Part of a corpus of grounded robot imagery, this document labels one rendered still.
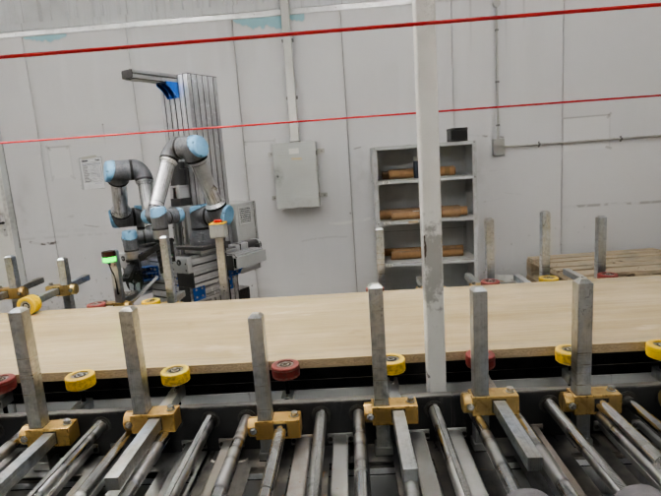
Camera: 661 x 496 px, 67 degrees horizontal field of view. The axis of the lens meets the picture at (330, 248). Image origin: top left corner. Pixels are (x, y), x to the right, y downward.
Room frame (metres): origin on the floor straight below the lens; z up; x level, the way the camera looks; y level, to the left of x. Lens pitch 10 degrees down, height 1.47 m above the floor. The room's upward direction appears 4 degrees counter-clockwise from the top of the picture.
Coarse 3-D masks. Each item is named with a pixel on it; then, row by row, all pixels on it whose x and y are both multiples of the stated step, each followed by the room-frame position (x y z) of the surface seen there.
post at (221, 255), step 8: (216, 240) 2.29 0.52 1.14; (224, 240) 2.30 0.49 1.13; (216, 248) 2.29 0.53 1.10; (224, 248) 2.30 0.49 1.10; (224, 256) 2.30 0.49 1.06; (224, 264) 2.29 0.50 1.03; (224, 272) 2.29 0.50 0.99; (224, 280) 2.29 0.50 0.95; (224, 288) 2.29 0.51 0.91; (224, 296) 2.29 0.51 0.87
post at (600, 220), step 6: (600, 216) 2.22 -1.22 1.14; (600, 222) 2.22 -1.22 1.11; (606, 222) 2.22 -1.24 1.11; (600, 228) 2.22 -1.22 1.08; (606, 228) 2.22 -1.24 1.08; (600, 234) 2.22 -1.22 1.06; (606, 234) 2.22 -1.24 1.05; (600, 240) 2.22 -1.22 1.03; (606, 240) 2.22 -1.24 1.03; (600, 246) 2.22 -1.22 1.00; (600, 252) 2.22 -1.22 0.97; (594, 258) 2.25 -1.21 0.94; (600, 258) 2.22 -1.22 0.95; (594, 264) 2.25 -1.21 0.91; (600, 264) 2.22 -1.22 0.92; (594, 270) 2.25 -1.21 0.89; (600, 270) 2.22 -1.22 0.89; (594, 276) 2.25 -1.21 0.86
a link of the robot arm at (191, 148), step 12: (180, 144) 2.64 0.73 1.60; (192, 144) 2.61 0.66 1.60; (204, 144) 2.67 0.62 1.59; (180, 156) 2.67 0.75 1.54; (192, 156) 2.64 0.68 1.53; (204, 156) 2.65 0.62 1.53; (192, 168) 2.70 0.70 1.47; (204, 168) 2.69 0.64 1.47; (204, 180) 2.71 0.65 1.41; (204, 192) 2.74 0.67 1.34; (216, 192) 2.77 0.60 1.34; (216, 204) 2.77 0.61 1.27; (216, 216) 2.78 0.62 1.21; (228, 216) 2.81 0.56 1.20
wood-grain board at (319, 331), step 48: (528, 288) 1.96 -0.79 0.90; (624, 288) 1.87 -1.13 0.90; (0, 336) 1.82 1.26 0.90; (48, 336) 1.78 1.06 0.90; (96, 336) 1.74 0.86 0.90; (144, 336) 1.70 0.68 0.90; (192, 336) 1.67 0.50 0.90; (240, 336) 1.63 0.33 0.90; (288, 336) 1.60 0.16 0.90; (336, 336) 1.57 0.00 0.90; (528, 336) 1.45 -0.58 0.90; (624, 336) 1.40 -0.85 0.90
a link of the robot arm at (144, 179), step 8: (136, 160) 2.84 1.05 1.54; (136, 168) 2.82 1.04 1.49; (144, 168) 2.84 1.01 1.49; (136, 176) 2.82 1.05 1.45; (144, 176) 2.82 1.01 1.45; (144, 184) 2.81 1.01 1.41; (144, 192) 2.80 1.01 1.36; (144, 200) 2.79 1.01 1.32; (144, 208) 2.77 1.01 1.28; (144, 232) 2.71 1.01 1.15; (152, 240) 2.73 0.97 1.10
